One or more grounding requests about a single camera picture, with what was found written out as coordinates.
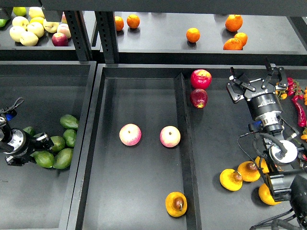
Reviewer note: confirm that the orange tomatoes right edge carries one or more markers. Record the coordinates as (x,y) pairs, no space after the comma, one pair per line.
(305,96)

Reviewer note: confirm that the orange shelf middle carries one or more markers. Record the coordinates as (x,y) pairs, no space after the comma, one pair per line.
(193,35)

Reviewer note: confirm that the pale yellow pear centre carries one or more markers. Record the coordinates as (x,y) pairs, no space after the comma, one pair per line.
(36,28)

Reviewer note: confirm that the orange shelf top right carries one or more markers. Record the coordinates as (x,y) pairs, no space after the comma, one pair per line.
(233,22)

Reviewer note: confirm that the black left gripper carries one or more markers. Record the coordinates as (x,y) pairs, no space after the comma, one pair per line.
(19,146)

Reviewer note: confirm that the yellow lemon on shelf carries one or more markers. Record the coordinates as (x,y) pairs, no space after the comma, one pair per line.
(37,19)

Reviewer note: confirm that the dark avocado far left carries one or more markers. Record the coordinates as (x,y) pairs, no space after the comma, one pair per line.
(30,130)

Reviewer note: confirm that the red apple upper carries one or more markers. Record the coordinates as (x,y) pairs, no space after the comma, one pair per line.
(201,79)

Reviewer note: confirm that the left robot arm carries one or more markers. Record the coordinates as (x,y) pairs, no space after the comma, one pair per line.
(7,114)

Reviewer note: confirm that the round green avocado middle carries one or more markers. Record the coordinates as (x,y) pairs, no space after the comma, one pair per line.
(59,144)

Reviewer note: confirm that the red chili pepper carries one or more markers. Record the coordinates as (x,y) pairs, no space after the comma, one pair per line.
(301,116)

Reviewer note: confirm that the yellow pear pile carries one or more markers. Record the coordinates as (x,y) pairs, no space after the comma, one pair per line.
(231,179)
(262,164)
(265,196)
(248,171)

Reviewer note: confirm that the orange shelf small right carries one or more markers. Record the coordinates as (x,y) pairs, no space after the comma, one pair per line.
(243,37)

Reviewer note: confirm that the pale yellow pear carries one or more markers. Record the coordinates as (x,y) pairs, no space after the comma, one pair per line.
(50,27)
(20,21)
(28,39)
(36,28)
(15,33)

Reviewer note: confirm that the black left tray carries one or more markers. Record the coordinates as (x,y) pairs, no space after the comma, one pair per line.
(32,197)

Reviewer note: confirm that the black shelf post left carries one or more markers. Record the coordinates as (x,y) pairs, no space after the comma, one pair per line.
(79,35)

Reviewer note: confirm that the red cherry tomato bunch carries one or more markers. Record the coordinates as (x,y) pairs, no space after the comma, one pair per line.
(294,89)

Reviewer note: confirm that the red apple on shelf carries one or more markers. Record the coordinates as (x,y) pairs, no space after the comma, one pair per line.
(60,39)

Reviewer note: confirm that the yellow pear leftmost pile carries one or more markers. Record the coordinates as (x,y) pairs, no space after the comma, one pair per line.
(231,179)

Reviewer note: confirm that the black shelf post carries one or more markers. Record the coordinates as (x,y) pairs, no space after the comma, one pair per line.
(105,23)
(79,35)

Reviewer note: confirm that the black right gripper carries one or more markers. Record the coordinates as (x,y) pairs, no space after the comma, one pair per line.
(259,94)

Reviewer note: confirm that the pink apple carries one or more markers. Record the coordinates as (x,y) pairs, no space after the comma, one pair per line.
(170,136)
(130,134)

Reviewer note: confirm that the green avocado right pile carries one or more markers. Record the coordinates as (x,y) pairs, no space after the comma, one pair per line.
(70,136)

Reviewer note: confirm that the pale yellow pear front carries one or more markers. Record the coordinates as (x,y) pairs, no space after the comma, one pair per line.
(28,39)

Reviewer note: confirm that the orange cherry tomato bunch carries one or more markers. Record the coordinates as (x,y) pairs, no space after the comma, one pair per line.
(281,91)

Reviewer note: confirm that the peach on shelf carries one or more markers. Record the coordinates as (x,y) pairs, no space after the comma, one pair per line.
(64,29)

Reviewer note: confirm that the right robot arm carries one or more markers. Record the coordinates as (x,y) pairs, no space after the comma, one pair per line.
(286,178)

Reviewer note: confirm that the orange shelf front right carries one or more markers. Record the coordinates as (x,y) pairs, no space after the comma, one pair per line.
(233,44)

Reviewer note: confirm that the black shelf post right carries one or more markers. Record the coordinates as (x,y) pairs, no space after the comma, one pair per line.
(105,23)

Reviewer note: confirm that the pink apple left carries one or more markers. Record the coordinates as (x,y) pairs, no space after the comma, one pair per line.
(130,134)

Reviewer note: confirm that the dark avocado top pile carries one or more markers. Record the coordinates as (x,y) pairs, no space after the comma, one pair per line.
(69,122)

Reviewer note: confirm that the yellow pear back pile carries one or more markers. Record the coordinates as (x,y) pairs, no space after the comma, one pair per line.
(262,164)

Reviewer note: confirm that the black centre tray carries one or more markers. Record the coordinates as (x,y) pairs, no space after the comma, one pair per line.
(125,187)

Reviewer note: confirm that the pale yellow pear right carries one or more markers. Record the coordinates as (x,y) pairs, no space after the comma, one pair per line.
(50,27)

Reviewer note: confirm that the black tray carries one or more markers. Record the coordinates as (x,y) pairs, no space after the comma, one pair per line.
(32,197)
(125,187)

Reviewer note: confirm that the pink apple right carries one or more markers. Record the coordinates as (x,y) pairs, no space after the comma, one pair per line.
(170,136)

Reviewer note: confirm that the dark red apple lower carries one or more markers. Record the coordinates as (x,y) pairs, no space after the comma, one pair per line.
(199,98)

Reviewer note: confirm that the yellow pear middle pile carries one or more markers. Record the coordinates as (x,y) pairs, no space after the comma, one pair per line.
(248,171)

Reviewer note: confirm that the pale yellow pear upper left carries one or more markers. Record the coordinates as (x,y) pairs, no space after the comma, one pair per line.
(20,21)

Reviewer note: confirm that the yellow pear bottom pile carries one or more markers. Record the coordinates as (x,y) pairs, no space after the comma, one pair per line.
(265,196)

